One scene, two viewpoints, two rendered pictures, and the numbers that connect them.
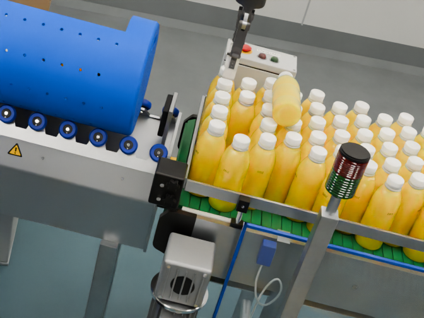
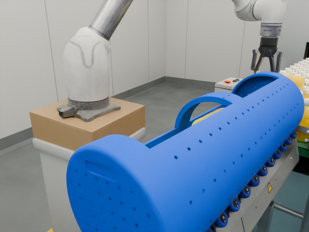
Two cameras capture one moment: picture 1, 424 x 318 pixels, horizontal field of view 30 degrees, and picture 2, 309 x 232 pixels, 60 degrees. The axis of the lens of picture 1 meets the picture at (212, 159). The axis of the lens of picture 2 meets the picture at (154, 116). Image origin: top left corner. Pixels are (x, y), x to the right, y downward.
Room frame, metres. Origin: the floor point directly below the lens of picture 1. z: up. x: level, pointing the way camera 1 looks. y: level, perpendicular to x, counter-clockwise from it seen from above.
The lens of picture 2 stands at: (1.29, 1.32, 1.45)
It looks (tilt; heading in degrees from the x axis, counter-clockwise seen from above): 21 degrees down; 313
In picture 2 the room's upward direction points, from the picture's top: straight up
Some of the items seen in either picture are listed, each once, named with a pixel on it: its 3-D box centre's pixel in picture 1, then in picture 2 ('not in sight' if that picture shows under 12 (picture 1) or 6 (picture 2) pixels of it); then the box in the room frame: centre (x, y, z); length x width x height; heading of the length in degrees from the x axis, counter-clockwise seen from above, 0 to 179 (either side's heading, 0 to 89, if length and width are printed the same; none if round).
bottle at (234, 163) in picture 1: (231, 175); not in sight; (1.54, -0.05, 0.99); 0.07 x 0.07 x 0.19
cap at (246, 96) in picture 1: (247, 96); not in sight; (1.76, -0.04, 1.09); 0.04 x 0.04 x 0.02
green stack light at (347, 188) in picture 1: (343, 180); not in sight; (1.35, -0.27, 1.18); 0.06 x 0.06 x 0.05
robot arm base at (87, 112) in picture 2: not in sight; (85, 104); (2.16, 0.79, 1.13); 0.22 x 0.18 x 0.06; 98
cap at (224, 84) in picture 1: (224, 82); not in sight; (1.79, 0.02, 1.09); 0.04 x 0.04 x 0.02
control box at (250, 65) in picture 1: (257, 70); (230, 89); (1.99, -0.05, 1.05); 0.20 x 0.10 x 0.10; 93
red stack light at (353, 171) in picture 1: (351, 162); not in sight; (1.35, -0.27, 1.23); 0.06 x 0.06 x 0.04
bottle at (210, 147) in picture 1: (207, 159); (304, 121); (1.58, 0.01, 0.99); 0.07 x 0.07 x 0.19
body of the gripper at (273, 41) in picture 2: (248, 5); (268, 47); (1.79, 0.02, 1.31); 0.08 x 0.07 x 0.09; 3
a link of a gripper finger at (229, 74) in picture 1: (231, 66); not in sight; (1.76, 0.02, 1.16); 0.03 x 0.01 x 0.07; 93
